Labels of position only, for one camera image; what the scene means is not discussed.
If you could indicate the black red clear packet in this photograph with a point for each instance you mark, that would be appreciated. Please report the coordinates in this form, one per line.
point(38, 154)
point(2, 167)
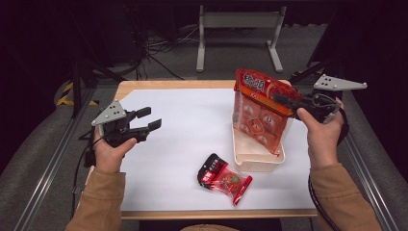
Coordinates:
point(221, 178)

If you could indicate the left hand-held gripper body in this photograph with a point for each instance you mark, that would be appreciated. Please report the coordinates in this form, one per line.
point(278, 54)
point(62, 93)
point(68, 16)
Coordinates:
point(112, 125)

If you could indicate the black tripod stand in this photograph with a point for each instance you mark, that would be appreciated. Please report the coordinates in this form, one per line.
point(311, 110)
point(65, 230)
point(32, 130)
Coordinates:
point(83, 83)
point(320, 70)

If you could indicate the person's left hand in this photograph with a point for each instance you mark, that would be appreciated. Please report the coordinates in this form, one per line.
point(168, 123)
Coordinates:
point(109, 157)

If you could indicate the white plastic divided bin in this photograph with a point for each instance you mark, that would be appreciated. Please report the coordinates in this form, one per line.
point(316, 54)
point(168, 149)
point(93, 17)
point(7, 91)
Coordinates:
point(256, 160)

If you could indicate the white metal stand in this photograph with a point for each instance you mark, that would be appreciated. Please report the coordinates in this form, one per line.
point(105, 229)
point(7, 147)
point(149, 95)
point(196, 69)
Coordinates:
point(240, 20)

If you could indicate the orange red soup base packet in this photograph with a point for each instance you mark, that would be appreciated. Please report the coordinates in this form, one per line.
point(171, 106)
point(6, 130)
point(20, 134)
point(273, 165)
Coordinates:
point(260, 109)

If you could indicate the white table mat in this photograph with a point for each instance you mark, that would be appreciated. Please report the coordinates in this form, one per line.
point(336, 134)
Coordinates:
point(179, 134)

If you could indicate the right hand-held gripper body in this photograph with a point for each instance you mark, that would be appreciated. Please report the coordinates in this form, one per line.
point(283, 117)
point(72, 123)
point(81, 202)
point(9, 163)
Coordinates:
point(324, 102)

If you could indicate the person's right hand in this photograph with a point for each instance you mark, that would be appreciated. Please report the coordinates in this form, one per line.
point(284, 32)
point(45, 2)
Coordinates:
point(322, 141)

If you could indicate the metal floor rail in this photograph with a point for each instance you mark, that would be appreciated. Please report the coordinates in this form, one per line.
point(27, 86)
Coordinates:
point(372, 179)
point(48, 166)

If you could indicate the yellow black floor tape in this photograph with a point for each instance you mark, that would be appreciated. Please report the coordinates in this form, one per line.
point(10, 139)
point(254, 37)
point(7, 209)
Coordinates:
point(65, 96)

